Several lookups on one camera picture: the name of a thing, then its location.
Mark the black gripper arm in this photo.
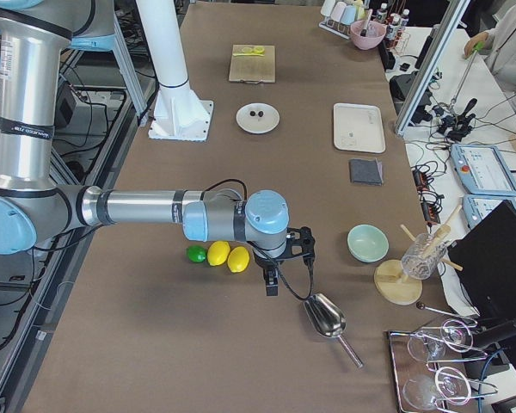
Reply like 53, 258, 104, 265
253, 226, 316, 296

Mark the white round plate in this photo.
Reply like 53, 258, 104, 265
236, 102, 280, 134

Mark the cream rectangular tray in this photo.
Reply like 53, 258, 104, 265
333, 102, 385, 154

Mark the yellow lemon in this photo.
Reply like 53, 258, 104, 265
227, 246, 250, 274
206, 241, 230, 266

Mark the metal scoop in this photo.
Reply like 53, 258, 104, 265
304, 293, 364, 368

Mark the green lime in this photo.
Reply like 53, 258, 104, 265
186, 245, 207, 263

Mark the mint green bowl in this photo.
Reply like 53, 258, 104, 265
347, 225, 389, 263

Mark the wooden mug tree stand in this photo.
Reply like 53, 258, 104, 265
374, 205, 463, 305

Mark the grey folded cloth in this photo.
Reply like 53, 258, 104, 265
349, 158, 384, 186

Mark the clear textured glass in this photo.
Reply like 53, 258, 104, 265
401, 233, 446, 280

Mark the small dark spoon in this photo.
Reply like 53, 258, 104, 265
415, 301, 455, 317

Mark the wine glass upper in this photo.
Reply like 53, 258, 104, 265
407, 318, 473, 362

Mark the wine glass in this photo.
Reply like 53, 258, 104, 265
402, 367, 472, 412
407, 318, 473, 362

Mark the metal glass rack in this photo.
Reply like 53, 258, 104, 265
386, 317, 498, 412

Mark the wine glass lower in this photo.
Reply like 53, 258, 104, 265
402, 367, 472, 412

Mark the wooden cutting board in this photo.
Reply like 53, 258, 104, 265
229, 44, 276, 84

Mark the teach pendant lower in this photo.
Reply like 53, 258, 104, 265
462, 194, 516, 230

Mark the teach pendant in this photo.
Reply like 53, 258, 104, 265
462, 194, 516, 230
450, 144, 516, 197

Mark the black monitor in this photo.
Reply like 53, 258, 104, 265
449, 200, 516, 319

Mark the teach pendant upper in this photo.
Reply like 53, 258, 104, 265
450, 144, 516, 197

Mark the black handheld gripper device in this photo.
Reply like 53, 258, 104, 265
438, 98, 477, 142

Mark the metal muddler in bowl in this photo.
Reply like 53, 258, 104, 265
360, 9, 373, 37

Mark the pink bowl with ice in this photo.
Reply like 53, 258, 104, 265
350, 20, 387, 50

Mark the pink plastic cup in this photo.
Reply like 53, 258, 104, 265
330, 1, 347, 22

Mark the blue plastic cup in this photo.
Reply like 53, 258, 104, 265
340, 4, 356, 26

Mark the white plastic cup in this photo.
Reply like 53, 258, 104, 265
320, 0, 336, 17

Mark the person in white coat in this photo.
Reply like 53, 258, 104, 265
464, 4, 516, 113

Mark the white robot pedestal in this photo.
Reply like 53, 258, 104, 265
137, 0, 213, 142

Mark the white wire cup rack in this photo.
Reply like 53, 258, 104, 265
318, 16, 350, 40

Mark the aluminium frame post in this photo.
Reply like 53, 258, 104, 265
395, 0, 470, 138

